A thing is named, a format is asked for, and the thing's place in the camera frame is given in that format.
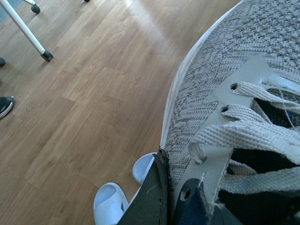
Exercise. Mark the white table leg near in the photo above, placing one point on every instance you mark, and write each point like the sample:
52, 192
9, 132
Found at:
45, 54

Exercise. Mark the white table leg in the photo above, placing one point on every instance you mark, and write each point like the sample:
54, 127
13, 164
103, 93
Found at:
34, 7
45, 54

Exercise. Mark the black sneaker on foot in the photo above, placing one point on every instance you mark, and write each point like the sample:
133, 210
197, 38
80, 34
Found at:
6, 105

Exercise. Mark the grey sneaker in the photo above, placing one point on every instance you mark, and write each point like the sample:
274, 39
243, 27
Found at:
231, 127

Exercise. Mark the white table leg far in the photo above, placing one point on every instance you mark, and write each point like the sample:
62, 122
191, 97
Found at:
34, 7

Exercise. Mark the light blue slipper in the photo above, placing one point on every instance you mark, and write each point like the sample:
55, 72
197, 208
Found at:
142, 167
110, 204

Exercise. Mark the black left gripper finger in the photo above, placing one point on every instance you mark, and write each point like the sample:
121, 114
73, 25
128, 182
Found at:
149, 207

